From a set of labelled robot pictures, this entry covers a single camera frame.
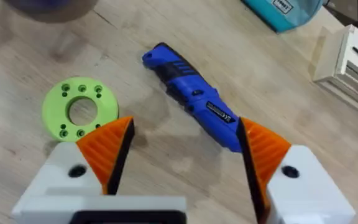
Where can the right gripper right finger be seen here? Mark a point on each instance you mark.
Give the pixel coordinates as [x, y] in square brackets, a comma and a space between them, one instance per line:
[303, 186]

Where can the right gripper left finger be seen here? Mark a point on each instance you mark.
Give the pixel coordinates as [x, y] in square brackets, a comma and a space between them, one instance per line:
[104, 149]

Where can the green disc with holes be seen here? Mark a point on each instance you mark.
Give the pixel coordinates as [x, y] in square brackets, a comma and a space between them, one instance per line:
[54, 112]

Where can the white box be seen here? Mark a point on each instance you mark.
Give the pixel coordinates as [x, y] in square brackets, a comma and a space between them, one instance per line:
[350, 68]

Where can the orange tub with green toys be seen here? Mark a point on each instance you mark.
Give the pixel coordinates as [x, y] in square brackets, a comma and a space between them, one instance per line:
[51, 9]

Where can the teal zip bag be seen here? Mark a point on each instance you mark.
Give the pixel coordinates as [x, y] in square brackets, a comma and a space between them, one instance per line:
[284, 14]

